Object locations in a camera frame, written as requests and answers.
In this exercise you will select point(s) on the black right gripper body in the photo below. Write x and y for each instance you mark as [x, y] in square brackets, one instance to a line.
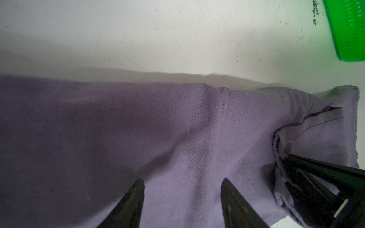
[347, 208]

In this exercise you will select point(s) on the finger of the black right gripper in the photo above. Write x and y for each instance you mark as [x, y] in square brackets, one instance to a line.
[349, 181]

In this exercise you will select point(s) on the purple trousers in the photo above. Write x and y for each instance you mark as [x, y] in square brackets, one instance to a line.
[71, 150]

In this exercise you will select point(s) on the green plastic basket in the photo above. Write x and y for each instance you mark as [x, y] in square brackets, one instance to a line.
[347, 23]

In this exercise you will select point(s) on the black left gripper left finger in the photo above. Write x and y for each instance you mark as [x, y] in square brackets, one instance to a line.
[127, 213]

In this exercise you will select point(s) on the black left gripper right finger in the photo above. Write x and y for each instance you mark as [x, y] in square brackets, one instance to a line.
[237, 212]

